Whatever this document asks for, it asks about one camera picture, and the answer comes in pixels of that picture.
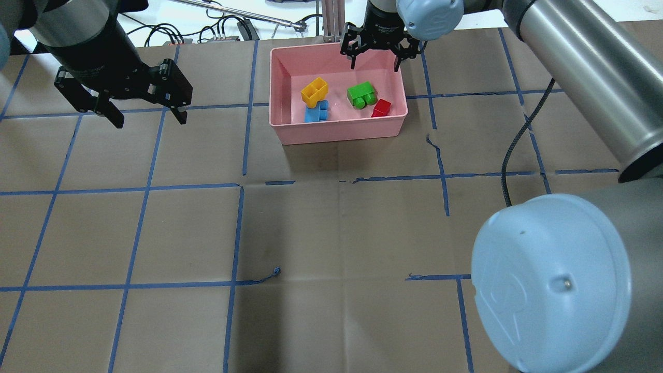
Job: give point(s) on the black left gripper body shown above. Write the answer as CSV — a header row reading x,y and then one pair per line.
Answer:
x,y
101,63

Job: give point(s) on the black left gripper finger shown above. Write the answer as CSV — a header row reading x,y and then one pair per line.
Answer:
x,y
180,114
107,109

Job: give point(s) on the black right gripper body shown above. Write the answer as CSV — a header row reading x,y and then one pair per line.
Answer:
x,y
382,27

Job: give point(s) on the green building block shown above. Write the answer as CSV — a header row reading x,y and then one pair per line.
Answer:
x,y
362,95

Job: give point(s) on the yellow building block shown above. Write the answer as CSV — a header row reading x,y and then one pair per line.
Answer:
x,y
314,92

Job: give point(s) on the red building block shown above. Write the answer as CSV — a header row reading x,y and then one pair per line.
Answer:
x,y
382,108

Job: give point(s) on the blue building block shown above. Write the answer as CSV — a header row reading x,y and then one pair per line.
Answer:
x,y
318,113

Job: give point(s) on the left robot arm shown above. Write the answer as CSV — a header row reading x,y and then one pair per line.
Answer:
x,y
19,15

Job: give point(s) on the pink plastic box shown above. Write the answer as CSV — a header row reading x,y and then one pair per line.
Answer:
x,y
292,68

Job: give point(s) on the metal rod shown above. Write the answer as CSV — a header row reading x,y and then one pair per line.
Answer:
x,y
299,26

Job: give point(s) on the aluminium frame post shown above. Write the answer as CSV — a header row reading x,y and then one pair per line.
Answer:
x,y
333,15

